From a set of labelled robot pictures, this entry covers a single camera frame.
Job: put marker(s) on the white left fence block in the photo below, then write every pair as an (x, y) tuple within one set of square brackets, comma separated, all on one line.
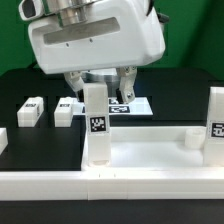
[(3, 139)]

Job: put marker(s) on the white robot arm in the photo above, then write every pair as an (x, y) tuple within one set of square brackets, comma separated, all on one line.
[(70, 12)]

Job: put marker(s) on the fiducial marker sheet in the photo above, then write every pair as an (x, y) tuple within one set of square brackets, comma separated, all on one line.
[(140, 106)]

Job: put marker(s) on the white front fence bar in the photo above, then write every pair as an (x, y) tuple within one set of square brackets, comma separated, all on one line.
[(31, 186)]

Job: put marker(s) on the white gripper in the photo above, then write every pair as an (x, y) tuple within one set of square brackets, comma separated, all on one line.
[(117, 33)]

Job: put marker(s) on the white desk top tray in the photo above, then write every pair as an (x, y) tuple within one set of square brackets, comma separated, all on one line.
[(154, 148)]

